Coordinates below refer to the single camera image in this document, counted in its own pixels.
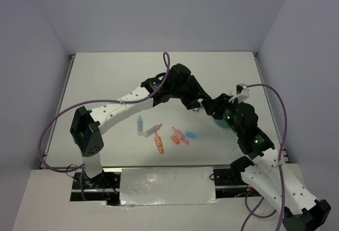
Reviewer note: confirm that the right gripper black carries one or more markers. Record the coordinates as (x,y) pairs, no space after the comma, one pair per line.
(217,104)

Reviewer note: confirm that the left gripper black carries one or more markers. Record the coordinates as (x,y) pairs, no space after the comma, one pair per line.
(196,92)

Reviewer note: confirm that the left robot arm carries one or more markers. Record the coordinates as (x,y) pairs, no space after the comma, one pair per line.
(88,126)

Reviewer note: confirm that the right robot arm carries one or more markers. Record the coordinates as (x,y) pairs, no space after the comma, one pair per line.
(261,168)

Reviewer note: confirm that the teal round pen holder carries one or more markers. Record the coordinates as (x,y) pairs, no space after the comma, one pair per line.
(221,123)

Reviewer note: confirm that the blue eraser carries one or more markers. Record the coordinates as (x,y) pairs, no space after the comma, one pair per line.
(190,134)

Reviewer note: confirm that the pink highlighter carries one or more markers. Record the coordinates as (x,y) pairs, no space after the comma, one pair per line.
(180,136)

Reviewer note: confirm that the orange highlighter cap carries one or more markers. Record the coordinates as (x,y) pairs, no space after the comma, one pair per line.
(175,139)

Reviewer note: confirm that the orange highlighter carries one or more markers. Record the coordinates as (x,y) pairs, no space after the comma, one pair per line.
(159,144)

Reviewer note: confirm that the blue marker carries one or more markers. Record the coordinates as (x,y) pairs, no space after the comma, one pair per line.
(140,126)

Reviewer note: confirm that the silver foil sheet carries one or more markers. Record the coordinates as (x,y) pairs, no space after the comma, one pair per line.
(167,186)

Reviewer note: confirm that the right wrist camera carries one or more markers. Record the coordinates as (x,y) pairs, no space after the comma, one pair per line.
(242,93)

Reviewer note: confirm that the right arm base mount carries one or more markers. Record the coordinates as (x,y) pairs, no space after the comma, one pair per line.
(228,184)

